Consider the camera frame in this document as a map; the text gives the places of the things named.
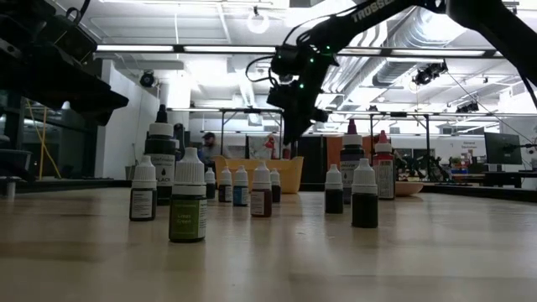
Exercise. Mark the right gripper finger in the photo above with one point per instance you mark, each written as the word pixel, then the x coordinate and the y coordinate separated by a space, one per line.
pixel 303 119
pixel 289 126

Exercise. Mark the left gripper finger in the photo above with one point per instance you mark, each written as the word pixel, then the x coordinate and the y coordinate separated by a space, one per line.
pixel 86 98
pixel 117 101

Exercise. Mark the yellow plastic bin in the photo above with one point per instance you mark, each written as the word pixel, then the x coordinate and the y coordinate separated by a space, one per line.
pixel 289 176

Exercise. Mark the large purple food colouring bottle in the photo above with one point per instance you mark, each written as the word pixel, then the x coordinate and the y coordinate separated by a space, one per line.
pixel 351 147

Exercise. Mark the small dark dropper bottle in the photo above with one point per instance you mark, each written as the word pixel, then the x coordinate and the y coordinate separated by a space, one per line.
pixel 364 209
pixel 334 201
pixel 143 201
pixel 275 191
pixel 211 184

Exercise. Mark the small brown dropper bottle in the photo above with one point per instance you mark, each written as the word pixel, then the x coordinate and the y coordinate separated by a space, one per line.
pixel 261 201
pixel 225 191

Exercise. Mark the small blue dropper bottle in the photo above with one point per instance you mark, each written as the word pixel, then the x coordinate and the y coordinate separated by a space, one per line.
pixel 241 195

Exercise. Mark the large red food colouring bottle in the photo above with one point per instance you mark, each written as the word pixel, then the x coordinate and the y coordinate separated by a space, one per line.
pixel 384 176

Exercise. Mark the small green dropper bottle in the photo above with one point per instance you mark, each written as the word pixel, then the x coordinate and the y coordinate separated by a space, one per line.
pixel 187 218

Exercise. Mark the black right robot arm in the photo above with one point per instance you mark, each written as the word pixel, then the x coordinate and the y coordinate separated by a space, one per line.
pixel 335 33

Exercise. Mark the large blue food colouring bottle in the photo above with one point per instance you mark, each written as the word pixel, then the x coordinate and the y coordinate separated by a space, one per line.
pixel 179 138

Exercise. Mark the red background object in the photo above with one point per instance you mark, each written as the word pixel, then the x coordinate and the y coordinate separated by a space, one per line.
pixel 270 144

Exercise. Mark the black ceiling spotlight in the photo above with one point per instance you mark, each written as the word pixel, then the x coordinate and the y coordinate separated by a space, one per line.
pixel 429 72
pixel 147 79
pixel 467 107

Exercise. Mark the black cabinet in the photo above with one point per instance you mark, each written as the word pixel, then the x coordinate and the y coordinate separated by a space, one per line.
pixel 312 159

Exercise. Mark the orange partition panel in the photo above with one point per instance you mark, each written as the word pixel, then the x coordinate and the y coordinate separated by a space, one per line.
pixel 332 149

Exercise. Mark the yellow background stand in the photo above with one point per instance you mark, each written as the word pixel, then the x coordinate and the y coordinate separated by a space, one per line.
pixel 43 138

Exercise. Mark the grey trash can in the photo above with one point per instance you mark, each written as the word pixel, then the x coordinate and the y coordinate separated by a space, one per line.
pixel 130 173

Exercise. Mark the round pendant light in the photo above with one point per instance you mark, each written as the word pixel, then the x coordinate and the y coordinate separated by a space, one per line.
pixel 258 30

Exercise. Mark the person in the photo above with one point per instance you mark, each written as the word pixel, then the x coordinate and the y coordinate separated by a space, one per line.
pixel 212 151

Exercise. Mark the black overhead crossbar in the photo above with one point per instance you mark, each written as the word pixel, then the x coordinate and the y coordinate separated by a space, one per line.
pixel 491 53

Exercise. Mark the black computer monitor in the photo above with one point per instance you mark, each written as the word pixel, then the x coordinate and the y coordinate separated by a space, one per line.
pixel 503 149

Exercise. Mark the dark background desk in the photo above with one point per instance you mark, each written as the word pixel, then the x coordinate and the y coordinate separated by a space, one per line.
pixel 507 178

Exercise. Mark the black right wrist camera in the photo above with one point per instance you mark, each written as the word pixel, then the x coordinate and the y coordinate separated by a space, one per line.
pixel 277 95

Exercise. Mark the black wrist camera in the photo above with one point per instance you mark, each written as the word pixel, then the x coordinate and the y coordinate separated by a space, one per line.
pixel 277 95
pixel 69 38

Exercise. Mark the black background workstation frame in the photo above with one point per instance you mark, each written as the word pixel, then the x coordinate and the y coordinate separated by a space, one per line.
pixel 398 114
pixel 251 110

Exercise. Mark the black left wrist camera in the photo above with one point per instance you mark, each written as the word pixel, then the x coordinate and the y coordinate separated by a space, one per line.
pixel 69 38

